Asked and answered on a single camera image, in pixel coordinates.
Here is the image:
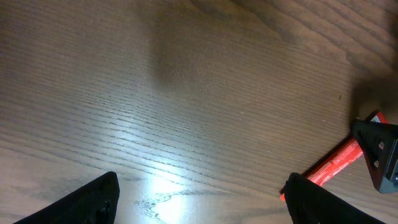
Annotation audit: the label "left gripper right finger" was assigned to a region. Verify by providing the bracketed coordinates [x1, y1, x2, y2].
[284, 172, 381, 224]

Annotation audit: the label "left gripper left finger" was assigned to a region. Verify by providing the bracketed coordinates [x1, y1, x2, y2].
[16, 172, 120, 224]

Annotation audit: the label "red packet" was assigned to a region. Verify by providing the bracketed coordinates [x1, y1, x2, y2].
[280, 111, 390, 202]

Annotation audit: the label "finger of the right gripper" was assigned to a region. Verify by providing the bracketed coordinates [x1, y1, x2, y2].
[351, 119, 397, 194]

